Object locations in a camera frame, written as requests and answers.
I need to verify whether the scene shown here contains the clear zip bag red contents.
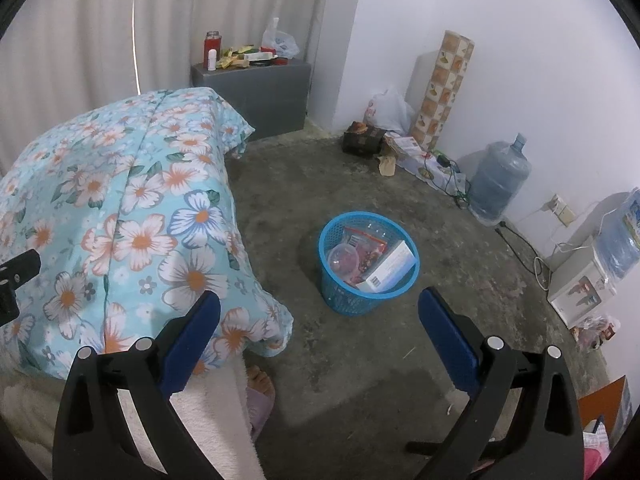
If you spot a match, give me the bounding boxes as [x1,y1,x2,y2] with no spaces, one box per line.
[343,221,388,285]

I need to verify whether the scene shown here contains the white plastic shopping bag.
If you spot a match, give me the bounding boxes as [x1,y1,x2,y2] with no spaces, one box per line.
[363,88,414,136]

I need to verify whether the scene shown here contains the white water dispenser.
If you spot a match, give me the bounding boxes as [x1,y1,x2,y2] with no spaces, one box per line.
[547,247,616,328]

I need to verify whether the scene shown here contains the grey bedside cabinet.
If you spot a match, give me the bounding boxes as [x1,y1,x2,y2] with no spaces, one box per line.
[191,58,311,140]

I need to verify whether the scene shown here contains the brown paper scrap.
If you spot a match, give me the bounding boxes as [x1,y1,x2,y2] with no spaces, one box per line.
[378,155,396,178]

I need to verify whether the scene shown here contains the dark cardboard box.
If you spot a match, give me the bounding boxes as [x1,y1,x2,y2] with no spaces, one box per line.
[342,122,386,157]

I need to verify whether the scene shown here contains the snack packets on cabinet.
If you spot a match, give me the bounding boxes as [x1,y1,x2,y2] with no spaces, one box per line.
[215,46,290,70]

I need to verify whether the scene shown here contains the orange cardboard box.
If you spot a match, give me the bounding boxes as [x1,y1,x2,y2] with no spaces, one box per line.
[578,376,626,434]

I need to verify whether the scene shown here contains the white patterned floor cloth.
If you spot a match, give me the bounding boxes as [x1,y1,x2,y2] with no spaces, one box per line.
[384,132,466,198]

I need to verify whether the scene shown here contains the water jug on dispenser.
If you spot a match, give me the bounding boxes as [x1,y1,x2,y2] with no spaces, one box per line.
[594,188,640,282]

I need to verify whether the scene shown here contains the rolled patterned mat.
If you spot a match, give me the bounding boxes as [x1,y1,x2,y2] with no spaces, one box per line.
[410,30,475,151]

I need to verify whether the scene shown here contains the large empty water jug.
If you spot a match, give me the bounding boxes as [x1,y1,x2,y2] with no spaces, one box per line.
[468,133,532,226]

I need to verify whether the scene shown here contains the black power cable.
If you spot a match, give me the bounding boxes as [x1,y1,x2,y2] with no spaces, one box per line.
[494,219,551,291]

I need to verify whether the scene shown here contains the wall power socket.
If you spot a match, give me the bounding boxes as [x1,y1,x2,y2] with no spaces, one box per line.
[547,194,576,226]

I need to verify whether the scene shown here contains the red thermos flask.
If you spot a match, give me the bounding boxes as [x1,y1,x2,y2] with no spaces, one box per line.
[203,30,221,70]

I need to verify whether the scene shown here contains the clear plastic cup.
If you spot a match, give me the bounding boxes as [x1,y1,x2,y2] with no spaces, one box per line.
[326,243,360,278]

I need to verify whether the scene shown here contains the floral blue quilt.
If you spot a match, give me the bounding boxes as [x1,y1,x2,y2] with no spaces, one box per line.
[1,88,293,378]

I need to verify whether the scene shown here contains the small white bottle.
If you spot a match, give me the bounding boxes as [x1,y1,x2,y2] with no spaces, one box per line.
[207,49,217,72]

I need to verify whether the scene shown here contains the white curtain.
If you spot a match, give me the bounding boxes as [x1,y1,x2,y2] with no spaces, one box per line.
[1,0,322,169]

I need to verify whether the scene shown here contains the clear plastic bag on cabinet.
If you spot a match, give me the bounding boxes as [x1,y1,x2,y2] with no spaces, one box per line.
[260,18,300,58]

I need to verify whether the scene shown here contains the blue plastic waste basket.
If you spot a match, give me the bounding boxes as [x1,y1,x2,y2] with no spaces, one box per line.
[318,211,420,316]

